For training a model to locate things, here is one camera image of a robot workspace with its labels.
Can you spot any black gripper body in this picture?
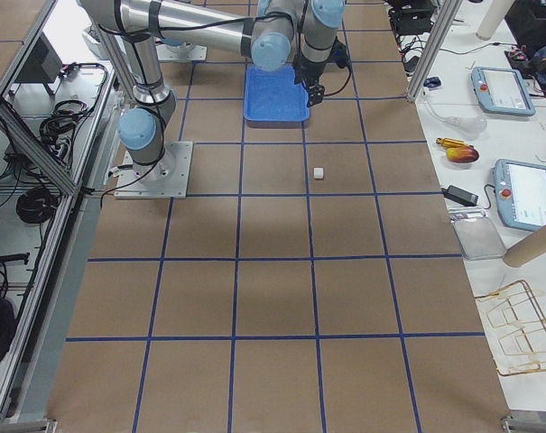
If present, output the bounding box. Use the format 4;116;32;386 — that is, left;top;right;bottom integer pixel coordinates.
293;53;326;94

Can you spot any white block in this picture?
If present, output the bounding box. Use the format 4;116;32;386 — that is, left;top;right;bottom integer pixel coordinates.
312;167;324;180

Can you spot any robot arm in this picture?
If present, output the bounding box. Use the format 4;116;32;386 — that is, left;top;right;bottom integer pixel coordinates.
80;1;345;168

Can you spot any blue plastic tray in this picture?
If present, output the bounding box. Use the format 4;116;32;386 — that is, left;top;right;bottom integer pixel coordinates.
243;65;310;124

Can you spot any silver metal tray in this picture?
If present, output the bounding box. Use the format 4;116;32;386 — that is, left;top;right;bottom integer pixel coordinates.
451;213;506;261

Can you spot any mango fruit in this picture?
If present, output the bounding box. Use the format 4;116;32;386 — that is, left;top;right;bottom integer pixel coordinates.
445;145;479;163

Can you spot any black power adapter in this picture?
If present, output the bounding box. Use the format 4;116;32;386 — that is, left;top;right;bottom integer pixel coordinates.
441;185;478;207

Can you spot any teach pendant far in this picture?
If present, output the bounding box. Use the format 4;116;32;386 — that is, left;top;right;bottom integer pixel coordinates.
470;67;535;117

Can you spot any teach pendant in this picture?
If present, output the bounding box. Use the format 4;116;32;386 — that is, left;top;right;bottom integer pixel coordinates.
493;159;546;231
470;67;535;117

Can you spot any teach pendant near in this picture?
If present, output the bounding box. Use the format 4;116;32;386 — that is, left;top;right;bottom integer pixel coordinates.
493;159;546;231

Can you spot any cardboard tube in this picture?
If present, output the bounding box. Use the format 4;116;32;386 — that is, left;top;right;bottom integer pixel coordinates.
503;225;546;268

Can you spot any gold screwdriver handle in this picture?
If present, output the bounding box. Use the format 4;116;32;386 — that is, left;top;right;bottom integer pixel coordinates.
436;137;467;149

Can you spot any aluminium frame post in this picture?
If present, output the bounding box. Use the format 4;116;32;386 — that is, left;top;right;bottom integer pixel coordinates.
406;0;461;102

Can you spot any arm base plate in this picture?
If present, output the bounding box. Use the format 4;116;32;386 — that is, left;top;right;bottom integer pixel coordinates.
114;142;193;199

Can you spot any gold wire rack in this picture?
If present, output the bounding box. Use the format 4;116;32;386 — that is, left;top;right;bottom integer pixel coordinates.
475;280;546;377

